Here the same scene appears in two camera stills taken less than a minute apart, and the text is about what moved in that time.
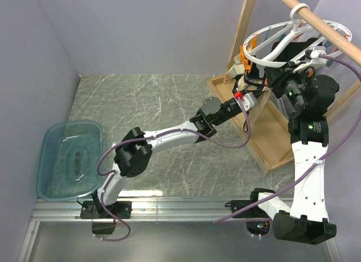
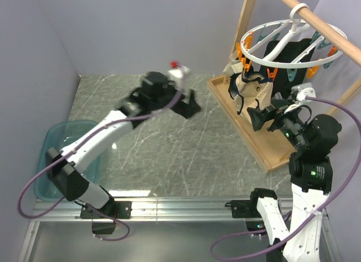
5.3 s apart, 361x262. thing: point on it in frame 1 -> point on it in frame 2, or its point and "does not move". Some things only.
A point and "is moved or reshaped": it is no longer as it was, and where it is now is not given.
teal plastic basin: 70,154 does not move
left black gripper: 256,94 -> 187,109
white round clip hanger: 302,39 is moved or reshaped
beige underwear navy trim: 263,93 is moved or reshaped
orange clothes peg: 247,66 does not move
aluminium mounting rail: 212,209 does not move
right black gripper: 289,74 -> 259,116
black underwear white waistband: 254,78 -> 234,67
